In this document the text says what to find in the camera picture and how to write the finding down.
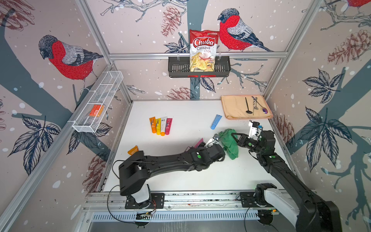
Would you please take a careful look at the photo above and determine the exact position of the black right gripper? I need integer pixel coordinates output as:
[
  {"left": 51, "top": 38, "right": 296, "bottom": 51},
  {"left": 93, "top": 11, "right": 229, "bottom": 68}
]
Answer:
[{"left": 231, "top": 132, "right": 264, "bottom": 156}]

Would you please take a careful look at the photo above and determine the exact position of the light pink toothpaste tube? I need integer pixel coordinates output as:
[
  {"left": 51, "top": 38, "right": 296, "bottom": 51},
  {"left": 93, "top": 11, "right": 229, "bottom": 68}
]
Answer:
[{"left": 194, "top": 138, "right": 205, "bottom": 148}]

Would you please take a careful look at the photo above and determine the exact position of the green microfibre cloth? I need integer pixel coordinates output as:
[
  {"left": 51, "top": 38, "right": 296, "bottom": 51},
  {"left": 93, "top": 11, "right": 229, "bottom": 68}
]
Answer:
[{"left": 218, "top": 129, "right": 239, "bottom": 160}]

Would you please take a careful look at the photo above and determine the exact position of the light blue toothpaste tube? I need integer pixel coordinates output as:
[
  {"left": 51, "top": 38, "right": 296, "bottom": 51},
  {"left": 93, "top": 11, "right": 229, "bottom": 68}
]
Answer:
[{"left": 211, "top": 115, "right": 222, "bottom": 130}]

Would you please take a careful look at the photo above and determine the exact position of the dark pink toothpaste tube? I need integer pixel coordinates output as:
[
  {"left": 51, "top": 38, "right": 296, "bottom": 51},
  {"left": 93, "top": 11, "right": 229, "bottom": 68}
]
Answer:
[{"left": 165, "top": 118, "right": 173, "bottom": 135}]

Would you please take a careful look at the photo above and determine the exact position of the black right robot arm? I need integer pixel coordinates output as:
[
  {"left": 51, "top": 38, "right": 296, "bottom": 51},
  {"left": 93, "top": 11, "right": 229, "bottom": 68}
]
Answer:
[{"left": 232, "top": 130, "right": 342, "bottom": 232}]

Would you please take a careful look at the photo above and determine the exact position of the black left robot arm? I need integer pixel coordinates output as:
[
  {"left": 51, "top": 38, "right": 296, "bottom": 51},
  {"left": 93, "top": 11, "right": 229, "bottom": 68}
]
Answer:
[{"left": 118, "top": 143, "right": 226, "bottom": 198}]

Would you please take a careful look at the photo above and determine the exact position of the white orange-capped toothpaste tube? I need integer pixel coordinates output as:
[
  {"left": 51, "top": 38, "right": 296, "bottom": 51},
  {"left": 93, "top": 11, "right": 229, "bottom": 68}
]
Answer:
[{"left": 160, "top": 117, "right": 167, "bottom": 136}]

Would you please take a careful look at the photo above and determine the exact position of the yellow toothpaste tube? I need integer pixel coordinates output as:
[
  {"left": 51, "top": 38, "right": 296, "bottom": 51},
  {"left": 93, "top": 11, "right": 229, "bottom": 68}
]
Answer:
[{"left": 156, "top": 118, "right": 161, "bottom": 135}]

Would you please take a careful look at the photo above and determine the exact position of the orange toothpaste tube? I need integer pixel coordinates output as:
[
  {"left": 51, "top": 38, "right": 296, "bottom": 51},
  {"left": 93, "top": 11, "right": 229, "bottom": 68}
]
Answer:
[{"left": 149, "top": 117, "right": 157, "bottom": 134}]

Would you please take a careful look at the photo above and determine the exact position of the purple spoon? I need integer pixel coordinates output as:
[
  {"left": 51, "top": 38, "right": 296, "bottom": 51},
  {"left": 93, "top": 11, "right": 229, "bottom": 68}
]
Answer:
[{"left": 256, "top": 99, "right": 268, "bottom": 114}]

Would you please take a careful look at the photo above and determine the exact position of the black ladle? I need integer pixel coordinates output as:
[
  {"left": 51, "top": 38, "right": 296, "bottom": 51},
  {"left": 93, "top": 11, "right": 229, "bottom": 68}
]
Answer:
[{"left": 245, "top": 97, "right": 253, "bottom": 114}]

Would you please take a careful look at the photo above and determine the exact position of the beige cloth mat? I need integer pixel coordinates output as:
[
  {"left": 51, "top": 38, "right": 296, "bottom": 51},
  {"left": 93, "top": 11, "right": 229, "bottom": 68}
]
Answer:
[{"left": 221, "top": 95, "right": 273, "bottom": 120}]

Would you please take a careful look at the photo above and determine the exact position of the orange snack wrapper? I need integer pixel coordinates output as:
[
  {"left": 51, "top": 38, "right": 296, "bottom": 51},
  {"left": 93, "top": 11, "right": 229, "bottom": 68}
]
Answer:
[{"left": 128, "top": 146, "right": 139, "bottom": 155}]

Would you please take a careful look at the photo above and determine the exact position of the red cassava chips bag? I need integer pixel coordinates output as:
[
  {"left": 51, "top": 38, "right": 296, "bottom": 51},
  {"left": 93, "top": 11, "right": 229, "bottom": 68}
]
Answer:
[{"left": 189, "top": 30, "right": 219, "bottom": 72}]

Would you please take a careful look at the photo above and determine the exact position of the orange packet in basket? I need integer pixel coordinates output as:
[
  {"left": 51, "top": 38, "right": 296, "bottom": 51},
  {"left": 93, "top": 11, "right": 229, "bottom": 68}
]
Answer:
[{"left": 89, "top": 104, "right": 104, "bottom": 117}]

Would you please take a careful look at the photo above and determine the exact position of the aluminium front rail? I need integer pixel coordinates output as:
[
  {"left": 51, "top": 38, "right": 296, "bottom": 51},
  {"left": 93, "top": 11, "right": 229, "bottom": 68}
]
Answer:
[{"left": 82, "top": 189, "right": 322, "bottom": 212}]

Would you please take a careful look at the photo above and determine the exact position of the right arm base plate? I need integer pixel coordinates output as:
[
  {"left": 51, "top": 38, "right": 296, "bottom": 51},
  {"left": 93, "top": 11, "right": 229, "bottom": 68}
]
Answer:
[{"left": 237, "top": 191, "right": 275, "bottom": 209}]

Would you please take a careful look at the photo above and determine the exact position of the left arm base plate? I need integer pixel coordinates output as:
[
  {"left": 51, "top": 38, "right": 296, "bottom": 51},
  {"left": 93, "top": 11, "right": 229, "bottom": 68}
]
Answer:
[{"left": 125, "top": 193, "right": 165, "bottom": 209}]

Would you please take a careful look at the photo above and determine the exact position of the black wall basket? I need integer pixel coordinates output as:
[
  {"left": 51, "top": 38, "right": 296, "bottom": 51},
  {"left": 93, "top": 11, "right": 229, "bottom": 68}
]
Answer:
[{"left": 168, "top": 57, "right": 231, "bottom": 78}]

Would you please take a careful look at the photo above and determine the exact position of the white wire shelf basket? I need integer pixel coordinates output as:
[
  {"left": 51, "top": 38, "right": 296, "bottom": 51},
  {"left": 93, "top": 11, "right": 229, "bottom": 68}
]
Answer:
[{"left": 72, "top": 71, "right": 123, "bottom": 133}]

